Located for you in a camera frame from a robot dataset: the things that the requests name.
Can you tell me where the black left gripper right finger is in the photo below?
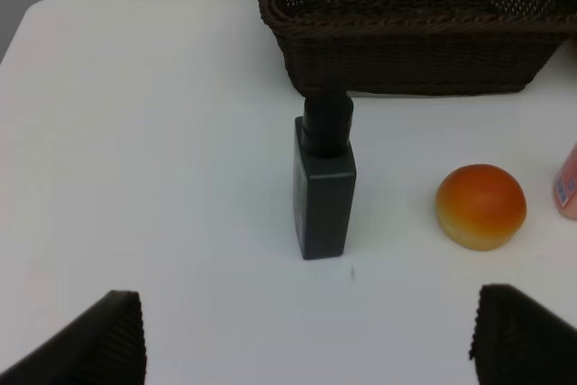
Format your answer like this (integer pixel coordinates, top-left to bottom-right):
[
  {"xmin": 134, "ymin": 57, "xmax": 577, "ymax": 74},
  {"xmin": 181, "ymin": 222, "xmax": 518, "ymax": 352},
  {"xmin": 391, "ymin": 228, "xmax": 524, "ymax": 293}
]
[{"xmin": 469, "ymin": 284, "xmax": 576, "ymax": 384}]

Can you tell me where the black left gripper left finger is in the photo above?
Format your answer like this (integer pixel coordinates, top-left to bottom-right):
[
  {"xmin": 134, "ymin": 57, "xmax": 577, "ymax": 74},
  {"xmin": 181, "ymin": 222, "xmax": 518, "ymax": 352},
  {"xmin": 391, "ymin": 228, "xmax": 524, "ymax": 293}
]
[{"xmin": 1, "ymin": 290, "xmax": 147, "ymax": 384}]

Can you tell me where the pink squeeze bottle white cap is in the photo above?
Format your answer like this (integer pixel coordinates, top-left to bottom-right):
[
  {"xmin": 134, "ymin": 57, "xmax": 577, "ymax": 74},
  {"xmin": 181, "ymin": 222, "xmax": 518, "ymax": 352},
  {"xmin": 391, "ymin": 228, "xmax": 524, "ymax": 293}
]
[{"xmin": 553, "ymin": 145, "xmax": 577, "ymax": 220}]

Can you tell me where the black pump dispenser bottle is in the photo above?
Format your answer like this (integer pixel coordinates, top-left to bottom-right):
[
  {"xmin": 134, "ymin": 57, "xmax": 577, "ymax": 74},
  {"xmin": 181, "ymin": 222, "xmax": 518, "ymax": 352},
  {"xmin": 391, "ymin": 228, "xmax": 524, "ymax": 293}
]
[{"xmin": 292, "ymin": 88, "xmax": 357, "ymax": 261}]

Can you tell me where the orange round bread bun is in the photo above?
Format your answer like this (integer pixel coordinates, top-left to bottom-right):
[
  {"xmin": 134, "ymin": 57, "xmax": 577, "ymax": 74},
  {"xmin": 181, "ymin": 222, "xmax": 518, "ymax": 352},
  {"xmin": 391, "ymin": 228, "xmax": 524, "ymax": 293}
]
[{"xmin": 435, "ymin": 164, "xmax": 527, "ymax": 252}]

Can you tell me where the dark brown wicker basket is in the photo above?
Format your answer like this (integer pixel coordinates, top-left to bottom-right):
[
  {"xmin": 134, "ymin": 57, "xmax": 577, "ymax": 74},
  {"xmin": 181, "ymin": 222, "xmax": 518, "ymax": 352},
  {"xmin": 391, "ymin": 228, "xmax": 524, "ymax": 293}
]
[{"xmin": 258, "ymin": 0, "xmax": 576, "ymax": 96}]

